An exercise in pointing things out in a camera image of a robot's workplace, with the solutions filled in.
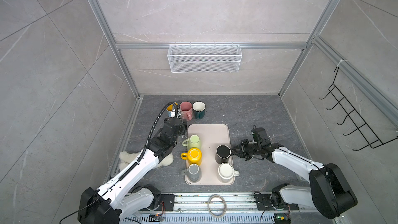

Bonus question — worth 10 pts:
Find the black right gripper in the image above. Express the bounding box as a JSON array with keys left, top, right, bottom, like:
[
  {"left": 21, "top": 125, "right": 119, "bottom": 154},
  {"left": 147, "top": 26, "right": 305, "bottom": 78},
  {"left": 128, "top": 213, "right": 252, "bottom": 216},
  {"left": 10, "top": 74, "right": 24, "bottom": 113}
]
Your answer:
[{"left": 231, "top": 138, "right": 262, "bottom": 161}]

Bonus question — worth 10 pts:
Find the pink ghost pattern mug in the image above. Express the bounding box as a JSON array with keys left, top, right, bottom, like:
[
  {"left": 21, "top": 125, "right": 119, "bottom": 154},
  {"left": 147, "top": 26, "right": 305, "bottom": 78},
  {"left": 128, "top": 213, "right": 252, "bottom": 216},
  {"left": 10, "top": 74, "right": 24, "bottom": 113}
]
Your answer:
[{"left": 180, "top": 101, "right": 193, "bottom": 121}]

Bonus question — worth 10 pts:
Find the light green mug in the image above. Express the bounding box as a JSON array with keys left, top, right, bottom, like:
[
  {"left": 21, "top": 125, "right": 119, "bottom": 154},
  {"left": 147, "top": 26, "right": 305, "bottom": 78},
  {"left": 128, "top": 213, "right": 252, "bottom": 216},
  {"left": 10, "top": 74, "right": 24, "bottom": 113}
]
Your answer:
[{"left": 182, "top": 135, "right": 202, "bottom": 150}]

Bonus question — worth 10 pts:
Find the dark green mug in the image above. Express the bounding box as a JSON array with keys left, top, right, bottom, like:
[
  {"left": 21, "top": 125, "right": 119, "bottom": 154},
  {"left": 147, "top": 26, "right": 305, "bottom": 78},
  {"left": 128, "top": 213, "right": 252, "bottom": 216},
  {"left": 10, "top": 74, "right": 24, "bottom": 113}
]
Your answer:
[{"left": 192, "top": 101, "right": 206, "bottom": 119}]

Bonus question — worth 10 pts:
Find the black mug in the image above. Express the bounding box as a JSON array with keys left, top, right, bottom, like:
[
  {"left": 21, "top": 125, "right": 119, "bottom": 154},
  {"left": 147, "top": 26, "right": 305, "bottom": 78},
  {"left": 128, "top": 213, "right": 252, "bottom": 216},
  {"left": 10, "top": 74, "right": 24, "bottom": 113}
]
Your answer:
[{"left": 215, "top": 145, "right": 231, "bottom": 164}]

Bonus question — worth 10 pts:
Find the blue butterfly mug yellow inside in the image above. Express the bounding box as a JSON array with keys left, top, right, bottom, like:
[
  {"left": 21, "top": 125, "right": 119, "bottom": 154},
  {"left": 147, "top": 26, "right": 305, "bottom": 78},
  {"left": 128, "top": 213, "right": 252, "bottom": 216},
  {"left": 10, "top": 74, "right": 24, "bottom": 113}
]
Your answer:
[{"left": 166, "top": 102, "right": 180, "bottom": 118}]

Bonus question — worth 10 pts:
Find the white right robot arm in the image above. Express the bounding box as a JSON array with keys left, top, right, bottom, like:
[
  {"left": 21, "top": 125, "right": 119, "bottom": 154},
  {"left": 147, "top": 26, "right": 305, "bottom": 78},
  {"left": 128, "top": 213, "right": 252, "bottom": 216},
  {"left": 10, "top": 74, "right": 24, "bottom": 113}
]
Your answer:
[{"left": 231, "top": 128, "right": 358, "bottom": 219}]

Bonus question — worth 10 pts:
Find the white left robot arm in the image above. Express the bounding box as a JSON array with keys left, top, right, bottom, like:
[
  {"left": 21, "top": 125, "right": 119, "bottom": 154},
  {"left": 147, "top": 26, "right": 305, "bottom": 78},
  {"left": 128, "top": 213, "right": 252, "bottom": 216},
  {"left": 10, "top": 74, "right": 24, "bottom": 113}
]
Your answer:
[{"left": 77, "top": 117, "right": 187, "bottom": 224}]

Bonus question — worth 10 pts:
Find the white mug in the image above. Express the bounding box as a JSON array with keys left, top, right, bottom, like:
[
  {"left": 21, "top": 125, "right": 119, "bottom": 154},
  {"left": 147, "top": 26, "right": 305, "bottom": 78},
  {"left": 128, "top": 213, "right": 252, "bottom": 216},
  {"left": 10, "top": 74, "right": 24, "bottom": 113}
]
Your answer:
[{"left": 217, "top": 163, "right": 240, "bottom": 183}]

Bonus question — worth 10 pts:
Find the grey mug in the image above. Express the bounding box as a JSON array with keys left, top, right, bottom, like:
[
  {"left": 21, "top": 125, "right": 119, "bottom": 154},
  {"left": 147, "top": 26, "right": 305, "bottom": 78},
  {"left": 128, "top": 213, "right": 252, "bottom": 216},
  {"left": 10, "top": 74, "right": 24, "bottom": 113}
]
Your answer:
[{"left": 180, "top": 163, "right": 202, "bottom": 183}]

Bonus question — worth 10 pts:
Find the beige plastic tray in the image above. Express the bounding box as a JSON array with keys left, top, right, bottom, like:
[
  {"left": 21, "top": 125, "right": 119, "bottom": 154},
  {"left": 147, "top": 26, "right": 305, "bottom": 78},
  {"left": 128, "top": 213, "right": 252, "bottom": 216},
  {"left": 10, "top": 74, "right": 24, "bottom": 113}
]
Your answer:
[{"left": 185, "top": 124, "right": 235, "bottom": 185}]

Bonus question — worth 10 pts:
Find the white plush dog toy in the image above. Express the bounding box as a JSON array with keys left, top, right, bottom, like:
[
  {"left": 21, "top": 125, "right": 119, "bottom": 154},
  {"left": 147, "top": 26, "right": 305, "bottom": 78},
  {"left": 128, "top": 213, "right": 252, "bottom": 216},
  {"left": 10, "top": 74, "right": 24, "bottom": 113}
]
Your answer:
[{"left": 119, "top": 151, "right": 174, "bottom": 171}]

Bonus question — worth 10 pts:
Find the black corrugated left cable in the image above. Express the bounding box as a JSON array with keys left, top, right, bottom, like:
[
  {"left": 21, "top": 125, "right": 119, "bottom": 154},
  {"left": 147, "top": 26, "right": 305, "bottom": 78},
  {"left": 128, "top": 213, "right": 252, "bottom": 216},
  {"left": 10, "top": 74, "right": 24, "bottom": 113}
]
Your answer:
[{"left": 136, "top": 101, "right": 181, "bottom": 162}]

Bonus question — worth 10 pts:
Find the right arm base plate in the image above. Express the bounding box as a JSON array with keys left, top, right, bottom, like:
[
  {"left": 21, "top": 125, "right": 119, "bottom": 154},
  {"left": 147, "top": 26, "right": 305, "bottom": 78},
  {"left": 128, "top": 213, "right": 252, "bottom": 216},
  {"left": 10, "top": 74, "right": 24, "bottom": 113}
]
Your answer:
[{"left": 254, "top": 192, "right": 299, "bottom": 211}]

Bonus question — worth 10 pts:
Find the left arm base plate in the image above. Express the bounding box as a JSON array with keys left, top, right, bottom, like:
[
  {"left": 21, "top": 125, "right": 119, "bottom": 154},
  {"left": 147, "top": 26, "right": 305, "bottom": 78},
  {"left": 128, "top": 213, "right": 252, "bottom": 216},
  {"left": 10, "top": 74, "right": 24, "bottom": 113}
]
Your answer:
[{"left": 146, "top": 194, "right": 175, "bottom": 211}]

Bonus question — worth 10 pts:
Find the white wire mesh basket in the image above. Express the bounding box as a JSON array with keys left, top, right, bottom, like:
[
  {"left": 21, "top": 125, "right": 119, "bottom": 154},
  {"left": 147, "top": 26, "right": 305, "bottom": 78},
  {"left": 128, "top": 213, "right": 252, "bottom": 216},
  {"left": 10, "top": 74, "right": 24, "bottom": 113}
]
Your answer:
[{"left": 167, "top": 44, "right": 243, "bottom": 73}]

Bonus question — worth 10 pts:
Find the tape roll ring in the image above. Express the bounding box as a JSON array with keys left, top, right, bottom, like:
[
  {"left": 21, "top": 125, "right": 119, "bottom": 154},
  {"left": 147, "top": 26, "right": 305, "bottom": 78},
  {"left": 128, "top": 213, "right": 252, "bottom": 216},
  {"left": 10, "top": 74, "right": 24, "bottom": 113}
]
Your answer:
[{"left": 207, "top": 194, "right": 228, "bottom": 218}]

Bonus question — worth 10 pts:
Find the black wire hook rack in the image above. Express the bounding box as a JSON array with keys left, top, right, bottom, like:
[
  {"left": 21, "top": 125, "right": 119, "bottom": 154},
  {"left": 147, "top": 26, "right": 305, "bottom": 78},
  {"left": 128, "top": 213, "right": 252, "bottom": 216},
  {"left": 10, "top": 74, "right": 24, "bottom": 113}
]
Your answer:
[{"left": 319, "top": 67, "right": 398, "bottom": 151}]

